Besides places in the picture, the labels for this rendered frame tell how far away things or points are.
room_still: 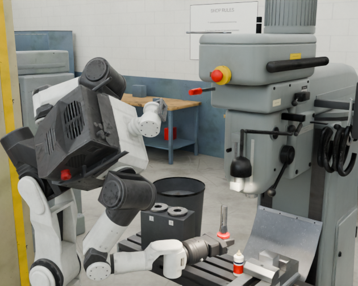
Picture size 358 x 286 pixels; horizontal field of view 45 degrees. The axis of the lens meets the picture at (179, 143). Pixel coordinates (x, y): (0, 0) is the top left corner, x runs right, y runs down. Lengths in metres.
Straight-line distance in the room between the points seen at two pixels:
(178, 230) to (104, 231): 0.60
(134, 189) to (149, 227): 0.72
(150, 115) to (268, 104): 0.39
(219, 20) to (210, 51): 5.29
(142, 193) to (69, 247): 0.51
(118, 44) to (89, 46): 0.82
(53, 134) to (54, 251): 0.49
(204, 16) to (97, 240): 5.74
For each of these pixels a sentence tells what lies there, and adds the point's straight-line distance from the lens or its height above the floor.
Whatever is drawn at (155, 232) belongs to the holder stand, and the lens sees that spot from 1.97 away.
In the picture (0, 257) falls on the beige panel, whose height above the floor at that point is 0.49.
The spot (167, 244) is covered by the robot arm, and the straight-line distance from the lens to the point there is 1.51.
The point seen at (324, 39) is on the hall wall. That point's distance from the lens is 5.97.
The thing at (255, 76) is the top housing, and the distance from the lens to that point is 1.36.
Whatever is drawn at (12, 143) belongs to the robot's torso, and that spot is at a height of 1.51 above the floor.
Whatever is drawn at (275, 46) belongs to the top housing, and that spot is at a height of 1.85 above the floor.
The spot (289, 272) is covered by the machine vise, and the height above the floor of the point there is 0.98.
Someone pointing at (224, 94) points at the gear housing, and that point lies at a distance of 1.52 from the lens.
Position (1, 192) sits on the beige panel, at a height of 0.93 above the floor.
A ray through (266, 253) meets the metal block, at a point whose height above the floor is 1.06.
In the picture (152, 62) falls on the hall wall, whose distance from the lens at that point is 7.57.
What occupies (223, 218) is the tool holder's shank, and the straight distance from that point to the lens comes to 1.62.
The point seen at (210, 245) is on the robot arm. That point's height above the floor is 1.16.
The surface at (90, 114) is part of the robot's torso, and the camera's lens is 1.28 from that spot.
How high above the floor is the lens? 1.88
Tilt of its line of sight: 14 degrees down
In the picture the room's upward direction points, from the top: straight up
